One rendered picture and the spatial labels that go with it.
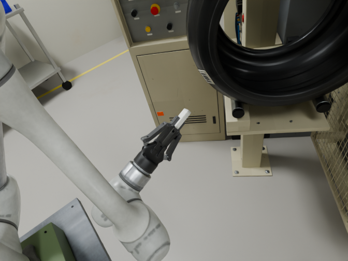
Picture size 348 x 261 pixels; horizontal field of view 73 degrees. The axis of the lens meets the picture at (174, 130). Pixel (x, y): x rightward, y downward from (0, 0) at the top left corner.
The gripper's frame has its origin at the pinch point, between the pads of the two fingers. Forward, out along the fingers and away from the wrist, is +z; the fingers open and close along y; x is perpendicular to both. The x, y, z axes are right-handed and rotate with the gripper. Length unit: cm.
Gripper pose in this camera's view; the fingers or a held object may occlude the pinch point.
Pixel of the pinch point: (180, 118)
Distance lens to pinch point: 76.4
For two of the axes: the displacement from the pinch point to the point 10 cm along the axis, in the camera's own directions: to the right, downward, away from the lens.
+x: 4.3, 2.8, -8.6
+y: 6.5, 5.6, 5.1
